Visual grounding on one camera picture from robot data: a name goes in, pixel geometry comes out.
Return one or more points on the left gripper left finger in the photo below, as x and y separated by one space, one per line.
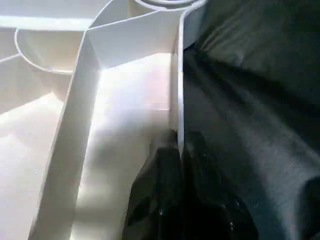
156 195

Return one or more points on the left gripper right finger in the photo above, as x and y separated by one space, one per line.
215 205

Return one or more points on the white plastic table top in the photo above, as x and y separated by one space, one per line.
75 110

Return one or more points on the black work mat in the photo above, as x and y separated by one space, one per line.
260 110

